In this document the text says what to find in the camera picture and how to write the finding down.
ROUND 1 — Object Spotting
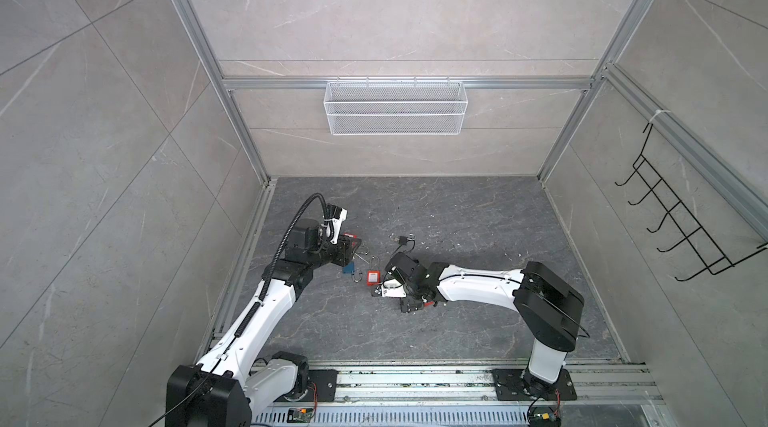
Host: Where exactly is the white wire mesh basket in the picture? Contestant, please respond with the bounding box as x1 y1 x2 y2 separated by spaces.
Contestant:
323 80 469 136

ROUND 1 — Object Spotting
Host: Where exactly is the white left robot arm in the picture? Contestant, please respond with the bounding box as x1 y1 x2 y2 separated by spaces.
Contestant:
157 192 361 426

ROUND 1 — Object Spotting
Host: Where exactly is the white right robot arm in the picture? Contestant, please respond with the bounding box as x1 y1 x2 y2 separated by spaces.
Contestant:
372 252 588 401

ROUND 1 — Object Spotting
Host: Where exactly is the black wire hook rack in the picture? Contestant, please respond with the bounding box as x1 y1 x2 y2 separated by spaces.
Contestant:
614 122 767 283

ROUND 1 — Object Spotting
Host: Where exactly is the metal base rail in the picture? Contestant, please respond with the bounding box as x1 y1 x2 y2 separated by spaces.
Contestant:
252 359 676 426

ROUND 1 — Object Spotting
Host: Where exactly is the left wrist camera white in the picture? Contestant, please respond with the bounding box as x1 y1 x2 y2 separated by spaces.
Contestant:
323 204 348 244

